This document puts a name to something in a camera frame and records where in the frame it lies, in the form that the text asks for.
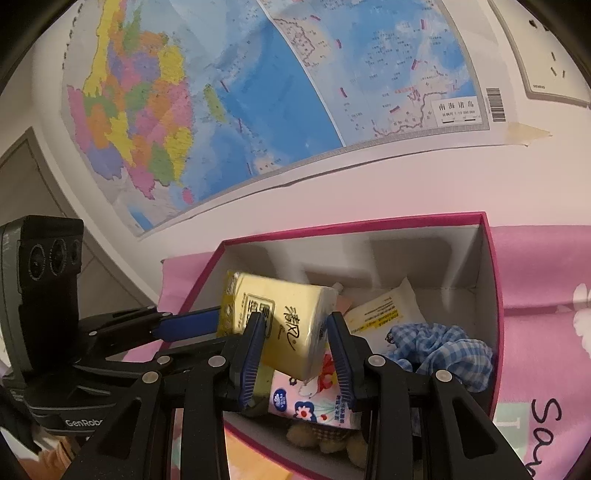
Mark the small pink cloth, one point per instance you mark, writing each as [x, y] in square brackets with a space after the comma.
[344, 302]

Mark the pink printed bedsheet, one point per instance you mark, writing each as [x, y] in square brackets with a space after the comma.
[545, 277]

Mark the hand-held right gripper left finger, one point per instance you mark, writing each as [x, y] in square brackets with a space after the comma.
[253, 364]

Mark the white packet yellow label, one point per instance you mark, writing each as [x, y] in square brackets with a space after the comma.
[383, 314]

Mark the beige teddy bear plush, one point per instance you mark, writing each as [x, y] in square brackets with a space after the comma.
[323, 441]

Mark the blue checked scrunchie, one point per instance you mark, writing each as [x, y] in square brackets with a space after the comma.
[443, 350]

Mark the beige masking tape strip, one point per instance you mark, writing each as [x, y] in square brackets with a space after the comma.
[531, 133]

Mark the person's left forearm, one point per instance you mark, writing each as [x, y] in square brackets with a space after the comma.
[55, 461]

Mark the floral tissue pack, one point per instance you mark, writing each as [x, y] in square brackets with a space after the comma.
[309, 401]

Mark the white wall socket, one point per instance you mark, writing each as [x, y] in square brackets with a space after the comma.
[545, 55]

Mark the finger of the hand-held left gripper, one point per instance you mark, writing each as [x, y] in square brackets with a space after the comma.
[189, 325]
[194, 353]

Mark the pink cardboard box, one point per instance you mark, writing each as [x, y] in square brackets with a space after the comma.
[415, 258]

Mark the colourful wall map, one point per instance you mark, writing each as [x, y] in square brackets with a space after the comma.
[277, 92]

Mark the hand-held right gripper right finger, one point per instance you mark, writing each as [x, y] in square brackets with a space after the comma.
[341, 364]

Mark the yellow tissue pack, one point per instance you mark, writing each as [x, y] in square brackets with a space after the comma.
[286, 318]

